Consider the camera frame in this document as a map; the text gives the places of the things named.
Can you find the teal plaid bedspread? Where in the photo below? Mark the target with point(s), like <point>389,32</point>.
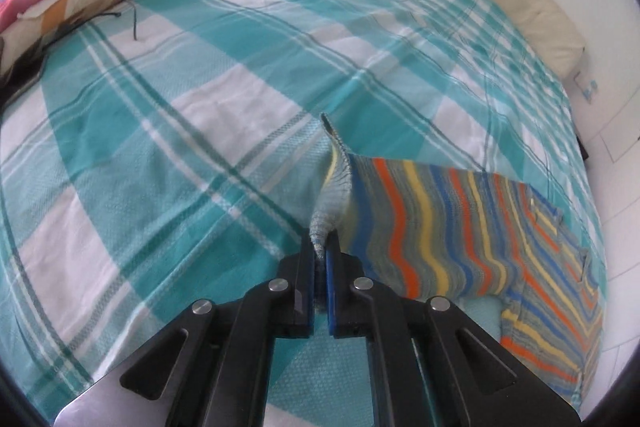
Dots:
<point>200,107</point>

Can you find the striped knit sweater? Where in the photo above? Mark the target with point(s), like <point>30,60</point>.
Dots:
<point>425,232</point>

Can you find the white wall socket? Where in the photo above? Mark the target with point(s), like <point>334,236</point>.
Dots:
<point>586,87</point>

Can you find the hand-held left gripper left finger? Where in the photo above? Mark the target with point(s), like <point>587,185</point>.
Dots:
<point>310,302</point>

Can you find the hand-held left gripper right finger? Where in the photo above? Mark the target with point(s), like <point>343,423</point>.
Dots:
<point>330,302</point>

